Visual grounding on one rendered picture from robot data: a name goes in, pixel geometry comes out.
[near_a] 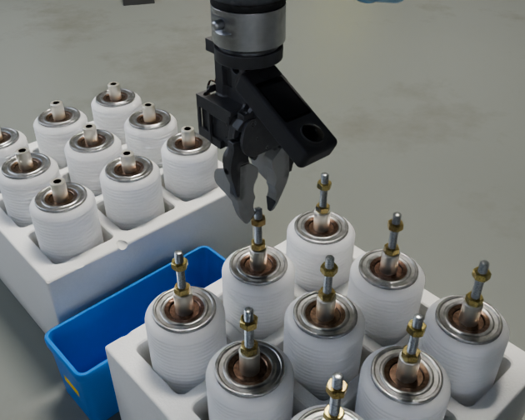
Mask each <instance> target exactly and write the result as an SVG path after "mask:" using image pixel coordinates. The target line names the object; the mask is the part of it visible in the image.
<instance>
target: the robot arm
mask: <svg viewBox="0 0 525 420"><path fill-rule="evenodd" d="M286 2H287V1H286V0H210V8H211V24H212V36H210V37H205V43H206V50H207V51H209V52H210V53H213V54H214V64H215V81H214V80H209V81H208V83H207V90H204V91H201V92H198V93H196V98H197V120H198V131H199V135H201V136H203V137H204V138H206V139H207V140H209V141H210V143H211V144H213V145H214V146H216V147H218V148H220V149H222V148H225V147H227V148H226V150H225V152H224V154H223V156H222V165H223V168H217V169H216V170H215V172H214V179H215V182H216V184H217V185H218V186H219V187H220V188H221V189H222V190H223V191H224V192H225V194H226V195H227V196H228V197H229V198H230V199H231V200H232V205H233V206H234V209H235V212H236V214H237V215H238V216H239V218H240V219H241V220H242V221H243V222H244V223H249V222H250V220H251V219H252V218H253V216H254V215H255V213H256V212H255V211H254V208H253V203H254V200H255V195H254V191H253V189H254V184H255V182H256V180H257V178H258V173H260V174H261V175H262V176H263V177H264V178H265V179H266V180H267V185H268V192H267V196H266V197H267V210H269V211H270V212H271V211H272V210H273V209H274V208H275V207H276V205H277V204H278V201H279V199H280V197H281V195H282V193H283V190H284V188H285V186H286V184H287V181H288V175H289V172H291V171H292V168H293V163H295V164H296V165H297V167H299V168H304V167H306V166H307V165H309V164H311V163H315V162H316V161H318V160H320V159H322V158H325V157H326V156H328V155H330V154H331V152H332V151H333V149H334V148H335V147H336V145H337V143H338V141H337V139H336V138H335V137H334V136H333V134H332V133H331V132H330V131H329V130H328V128H327V127H326V126H325V125H324V123H323V122H322V121H321V120H320V118H319V117H318V116H317V115H316V113H315V112H314V111H313V110H312V109H311V108H310V107H309V106H308V104H307V103H306V102H305V101H304V100H303V98H302V97H301V96H300V95H299V93H298V92H297V91H296V90H295V88H294V87H293V86H292V85H291V83H290V82H289V81H288V80H287V79H286V78H285V77H284V76H283V74H282V73H281V72H280V71H279V70H278V68H277V67H276V66H275V65H276V64H277V63H279V62H280V61H281V60H282V59H283V43H284V42H285V38H286ZM211 81H212V82H214V84H211V85H210V82H211ZM214 91H216V92H215V93H213V94H210V93H212V92H214ZM206 95H207V96H206ZM201 108H202V111H201ZM248 158H251V161H252V164H251V163H250V162H249V160H248Z"/></svg>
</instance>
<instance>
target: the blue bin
mask: <svg viewBox="0 0 525 420"><path fill-rule="evenodd" d="M183 256H184V257H185V258H186V259H187V260H188V265H187V270H185V278H186V282H187V283H189V284H190V286H195V287H200V288H205V287H207V286H209V285H210V284H212V283H214V282H216V281H217V280H219V279H220V278H222V268H223V264H224V262H225V261H226V258H224V257H223V256H221V255H220V254H219V253H217V252H216V251H214V250H213V249H212V248H210V247H208V246H201V247H197V248H195V249H193V250H192V251H191V252H188V253H186V254H185V255H183ZM177 282H178V281H177V274H176V271H174V270H172V267H171V262H170V263H169V264H167V265H165V266H163V267H161V268H159V269H158V270H156V271H155V272H152V273H150V274H148V275H147V276H146V277H143V278H141V279H140V280H138V281H136V282H134V283H133V284H131V285H129V286H127V287H125V288H124V289H122V290H120V291H118V292H116V293H114V294H113V295H111V296H110V297H107V298H105V299H103V300H102V301H101V302H98V303H96V304H95V305H93V306H91V307H89V308H88V309H86V310H84V311H82V312H80V313H79V314H77V315H75V316H73V317H71V318H69V319H68V320H66V321H65V322H62V323H60V324H58V325H57V326H56V327H53V328H51V329H50V330H49V331H47V333H46V334H45V337H44V340H45V343H46V344H47V347H48V348H49V350H50V351H51V352H52V354H53V356H54V358H55V361H56V364H57V367H58V369H59V372H60V374H61V376H62V380H63V382H64V385H65V388H66V389H67V392H68V393H69V394H70V396H71V397H72V398H73V400H74V401H75V402H76V403H77V405H78V406H79V407H80V408H81V409H82V410H83V411H84V413H85V414H86V415H87V417H88V418H89V419H90V420H107V419H109V418H110V417H111V416H112V415H114V414H115V413H117V412H119V409H118V402H117V398H116V394H115V391H114V386H113V380H112V376H111V373H110V368H109V365H108V358H107V354H106V351H105V347H106V346H107V345H108V344H110V343H112V342H114V341H116V340H117V339H119V338H121V337H124V336H126V335H128V334H129V333H130V332H131V331H132V330H134V329H135V328H138V327H140V326H141V325H143V324H144V323H145V314H146V311H147V309H148V306H149V305H150V303H151V302H152V301H153V300H154V299H155V298H156V297H157V296H158V295H160V294H161V293H163V292H165V291H167V290H169V289H171V288H174V286H175V284H176V283H177Z"/></svg>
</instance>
